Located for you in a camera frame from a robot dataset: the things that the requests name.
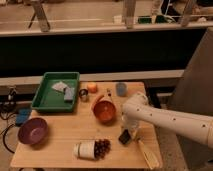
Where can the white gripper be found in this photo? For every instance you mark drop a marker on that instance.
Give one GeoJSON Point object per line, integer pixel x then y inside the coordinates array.
{"type": "Point", "coordinates": [131, 125]}

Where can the black eraser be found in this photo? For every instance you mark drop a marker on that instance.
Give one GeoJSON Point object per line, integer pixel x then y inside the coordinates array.
{"type": "Point", "coordinates": [125, 137]}

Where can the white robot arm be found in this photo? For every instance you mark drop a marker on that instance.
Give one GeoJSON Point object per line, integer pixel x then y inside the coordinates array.
{"type": "Point", "coordinates": [198, 128]}

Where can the orange bowl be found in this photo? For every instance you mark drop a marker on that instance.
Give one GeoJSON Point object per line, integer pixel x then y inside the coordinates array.
{"type": "Point", "coordinates": [104, 111]}

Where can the dark grape bunch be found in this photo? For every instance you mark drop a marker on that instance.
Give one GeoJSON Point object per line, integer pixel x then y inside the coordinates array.
{"type": "Point", "coordinates": [101, 148]}

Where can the blue cup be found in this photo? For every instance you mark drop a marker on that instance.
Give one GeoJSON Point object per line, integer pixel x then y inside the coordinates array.
{"type": "Point", "coordinates": [121, 89]}

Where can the yellow corn cob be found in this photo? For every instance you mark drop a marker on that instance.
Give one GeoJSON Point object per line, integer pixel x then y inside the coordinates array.
{"type": "Point", "coordinates": [149, 156]}

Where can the white cup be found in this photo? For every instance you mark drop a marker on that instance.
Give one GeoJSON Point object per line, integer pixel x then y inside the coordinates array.
{"type": "Point", "coordinates": [84, 149]}

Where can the orange round object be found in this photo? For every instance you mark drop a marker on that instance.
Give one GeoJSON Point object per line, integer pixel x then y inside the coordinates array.
{"type": "Point", "coordinates": [92, 87]}

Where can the small metal cup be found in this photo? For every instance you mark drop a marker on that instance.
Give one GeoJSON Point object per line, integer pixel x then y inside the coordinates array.
{"type": "Point", "coordinates": [83, 94]}

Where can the grey sponge block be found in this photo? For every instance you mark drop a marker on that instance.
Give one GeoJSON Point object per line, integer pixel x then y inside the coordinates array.
{"type": "Point", "coordinates": [68, 94]}

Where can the white cloth piece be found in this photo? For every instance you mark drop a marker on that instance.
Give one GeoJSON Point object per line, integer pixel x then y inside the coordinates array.
{"type": "Point", "coordinates": [59, 86]}

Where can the green plastic tray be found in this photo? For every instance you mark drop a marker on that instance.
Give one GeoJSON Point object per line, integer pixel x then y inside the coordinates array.
{"type": "Point", "coordinates": [47, 99]}

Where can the purple bowl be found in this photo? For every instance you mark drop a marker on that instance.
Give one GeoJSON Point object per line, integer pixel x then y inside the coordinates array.
{"type": "Point", "coordinates": [33, 131]}

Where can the blue box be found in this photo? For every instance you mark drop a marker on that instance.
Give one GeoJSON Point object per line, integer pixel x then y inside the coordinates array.
{"type": "Point", "coordinates": [22, 116]}

